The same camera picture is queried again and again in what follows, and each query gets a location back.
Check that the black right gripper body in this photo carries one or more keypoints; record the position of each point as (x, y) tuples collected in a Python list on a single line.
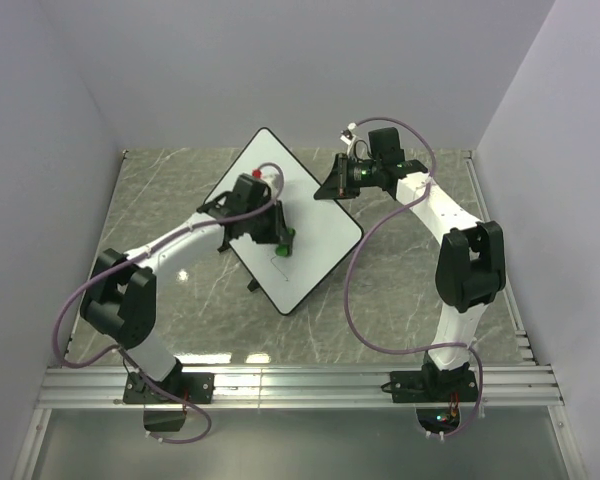
[(361, 175)]

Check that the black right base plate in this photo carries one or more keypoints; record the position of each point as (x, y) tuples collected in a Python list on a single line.
[(431, 386)]

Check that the white whiteboard black frame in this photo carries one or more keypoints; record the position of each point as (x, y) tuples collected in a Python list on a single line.
[(325, 233)]

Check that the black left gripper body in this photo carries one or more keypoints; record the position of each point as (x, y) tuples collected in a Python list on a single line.
[(262, 226)]

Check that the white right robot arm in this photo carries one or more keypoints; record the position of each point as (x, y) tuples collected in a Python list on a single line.
[(471, 267)]

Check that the aluminium rail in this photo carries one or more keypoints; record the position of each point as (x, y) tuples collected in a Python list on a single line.
[(494, 253), (293, 387)]

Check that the aluminium front rail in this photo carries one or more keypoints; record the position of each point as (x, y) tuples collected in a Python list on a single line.
[(293, 387)]

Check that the green whiteboard eraser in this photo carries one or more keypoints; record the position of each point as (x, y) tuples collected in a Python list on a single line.
[(284, 247)]

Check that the aluminium right side rail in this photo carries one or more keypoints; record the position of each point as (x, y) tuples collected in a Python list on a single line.
[(494, 253)]

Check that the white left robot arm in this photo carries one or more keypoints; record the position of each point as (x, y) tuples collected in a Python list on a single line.
[(120, 300)]

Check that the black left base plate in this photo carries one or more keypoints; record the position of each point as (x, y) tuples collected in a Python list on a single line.
[(196, 388)]

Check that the black whiteboard stand foot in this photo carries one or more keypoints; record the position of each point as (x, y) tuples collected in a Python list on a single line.
[(253, 285)]

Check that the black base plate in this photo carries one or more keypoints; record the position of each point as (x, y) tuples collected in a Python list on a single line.
[(196, 388), (431, 386)]

